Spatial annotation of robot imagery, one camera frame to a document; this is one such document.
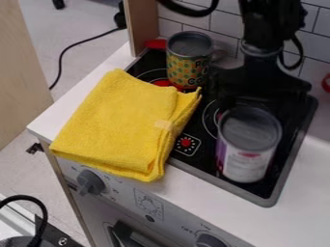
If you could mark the wooden board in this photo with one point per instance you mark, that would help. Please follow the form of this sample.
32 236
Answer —
19 70

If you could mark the yellow green dotted can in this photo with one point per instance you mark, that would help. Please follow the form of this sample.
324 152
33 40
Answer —
187 69

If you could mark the white purple soup can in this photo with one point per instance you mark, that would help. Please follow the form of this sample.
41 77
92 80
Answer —
245 154

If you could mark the red toy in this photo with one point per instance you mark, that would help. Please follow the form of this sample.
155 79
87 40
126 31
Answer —
326 83
155 44

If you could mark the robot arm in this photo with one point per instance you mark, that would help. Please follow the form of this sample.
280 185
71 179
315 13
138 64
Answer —
262 22

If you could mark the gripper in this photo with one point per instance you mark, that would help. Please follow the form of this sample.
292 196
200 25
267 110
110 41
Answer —
262 82

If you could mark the yellow cloth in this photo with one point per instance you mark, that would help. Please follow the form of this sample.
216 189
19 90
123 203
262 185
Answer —
124 125

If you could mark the toy stove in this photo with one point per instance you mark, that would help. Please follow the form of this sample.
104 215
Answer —
202 128

